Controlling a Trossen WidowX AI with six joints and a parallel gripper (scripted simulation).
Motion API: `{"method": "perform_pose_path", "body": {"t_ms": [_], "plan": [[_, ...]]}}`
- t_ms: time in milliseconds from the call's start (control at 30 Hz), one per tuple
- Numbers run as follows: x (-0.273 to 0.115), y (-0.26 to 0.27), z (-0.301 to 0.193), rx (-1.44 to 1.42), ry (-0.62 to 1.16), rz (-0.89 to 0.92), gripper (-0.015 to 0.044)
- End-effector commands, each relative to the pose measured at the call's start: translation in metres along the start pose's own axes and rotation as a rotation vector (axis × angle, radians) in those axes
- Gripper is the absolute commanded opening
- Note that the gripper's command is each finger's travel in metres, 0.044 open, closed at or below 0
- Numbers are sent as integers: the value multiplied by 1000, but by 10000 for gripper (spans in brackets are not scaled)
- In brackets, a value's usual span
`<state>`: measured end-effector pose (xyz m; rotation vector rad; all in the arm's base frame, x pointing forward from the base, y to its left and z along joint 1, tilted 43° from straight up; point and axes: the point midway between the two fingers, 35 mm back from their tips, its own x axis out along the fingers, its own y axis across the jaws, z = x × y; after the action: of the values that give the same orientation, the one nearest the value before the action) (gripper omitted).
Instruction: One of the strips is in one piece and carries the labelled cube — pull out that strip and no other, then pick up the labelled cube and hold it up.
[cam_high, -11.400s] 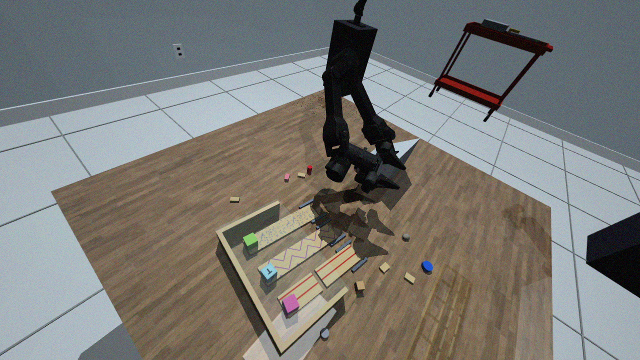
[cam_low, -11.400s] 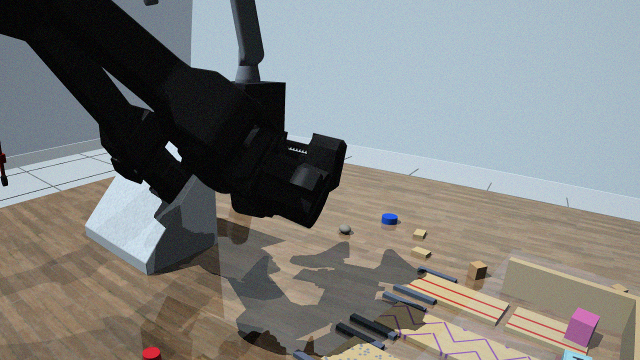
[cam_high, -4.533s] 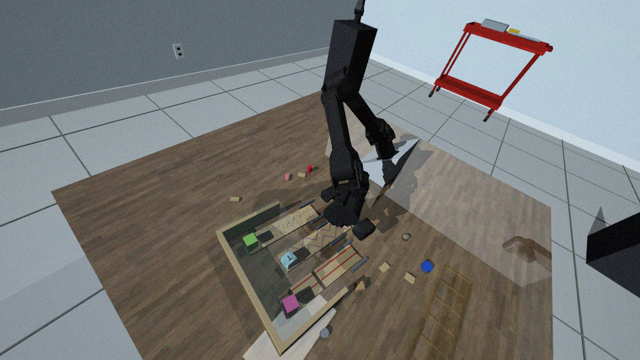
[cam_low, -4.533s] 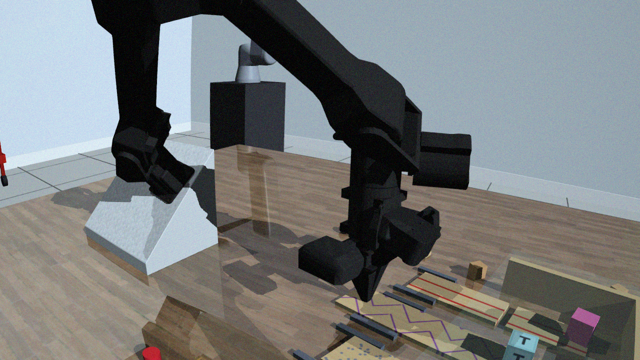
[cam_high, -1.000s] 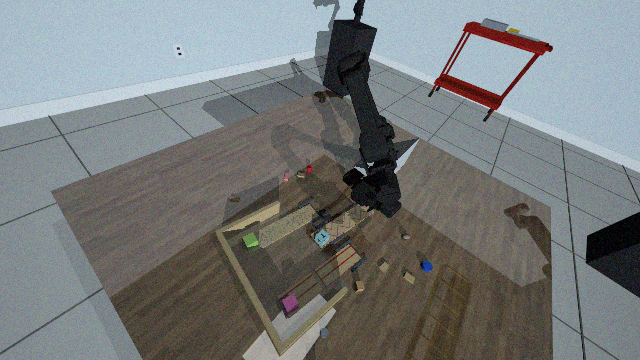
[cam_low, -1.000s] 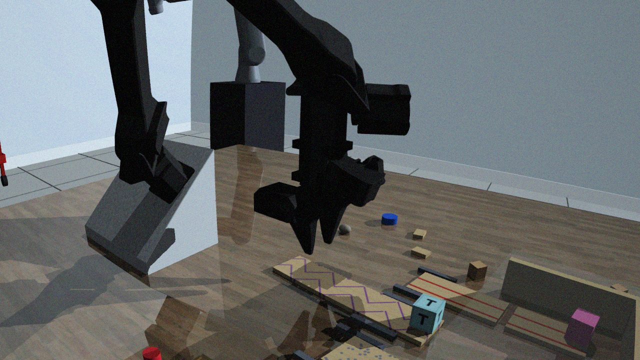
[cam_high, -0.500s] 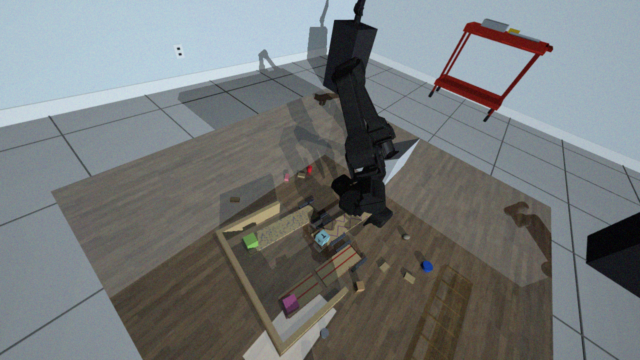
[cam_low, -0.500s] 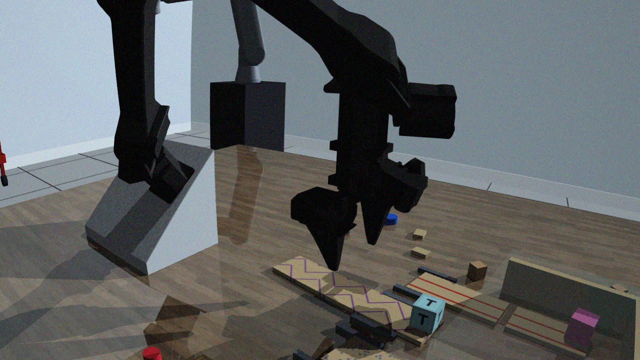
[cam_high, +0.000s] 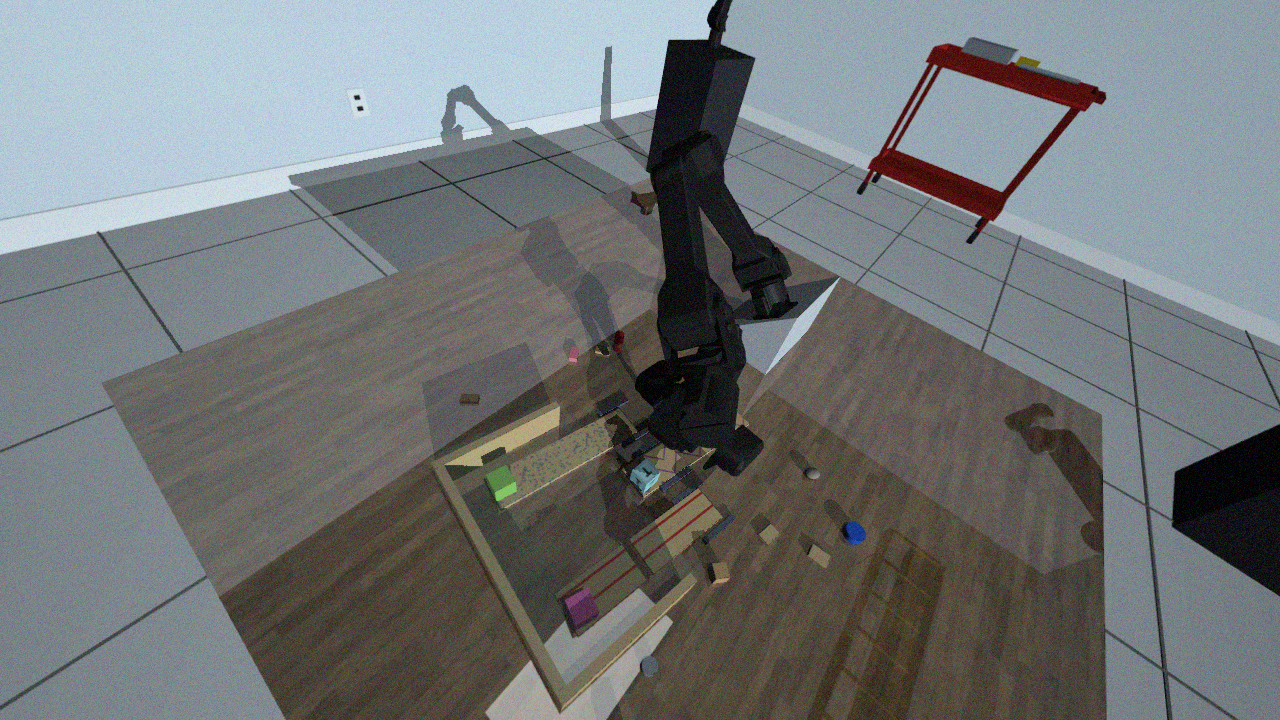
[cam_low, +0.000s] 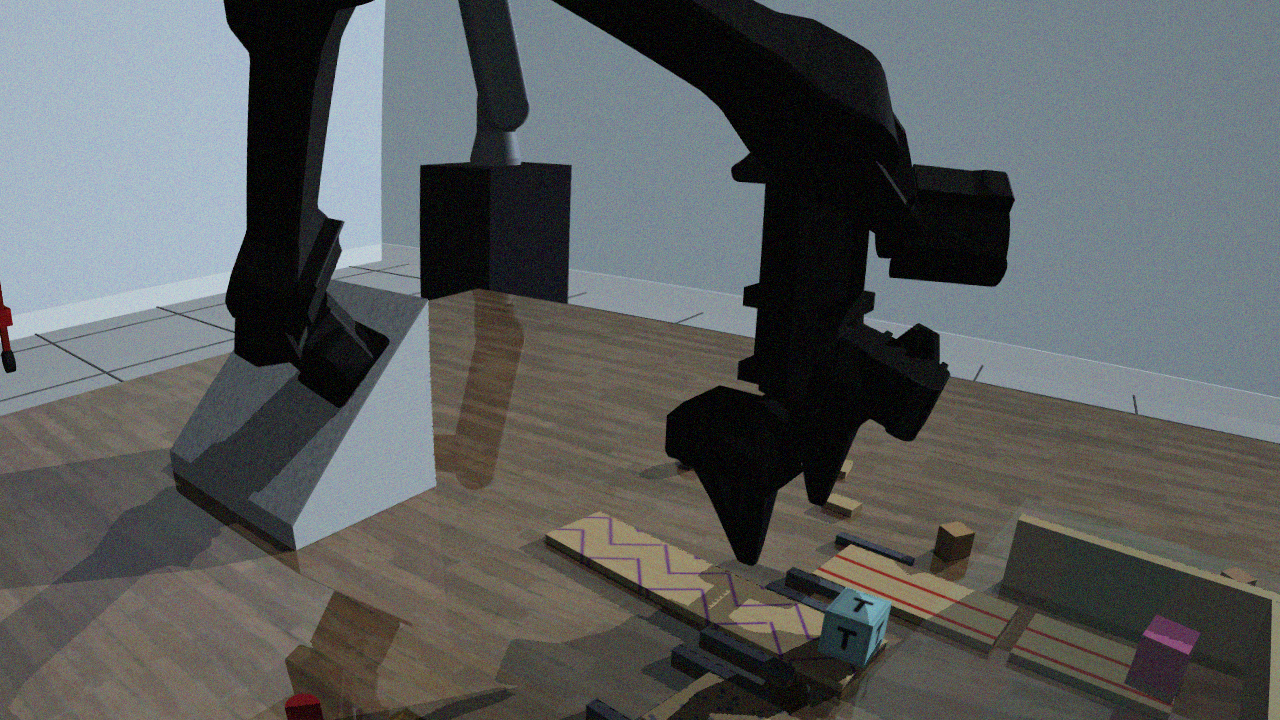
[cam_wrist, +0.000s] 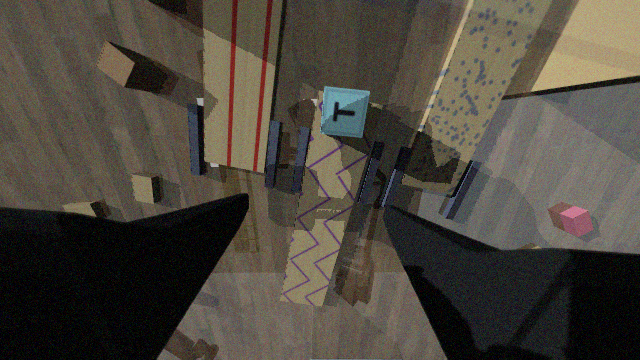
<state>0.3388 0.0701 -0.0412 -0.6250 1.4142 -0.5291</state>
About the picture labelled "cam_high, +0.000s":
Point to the blue cube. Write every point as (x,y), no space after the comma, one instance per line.
(644,476)

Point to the blue cylinder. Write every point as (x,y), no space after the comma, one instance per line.
(854,532)

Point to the pale yellow cube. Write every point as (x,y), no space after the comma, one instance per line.
(768,534)

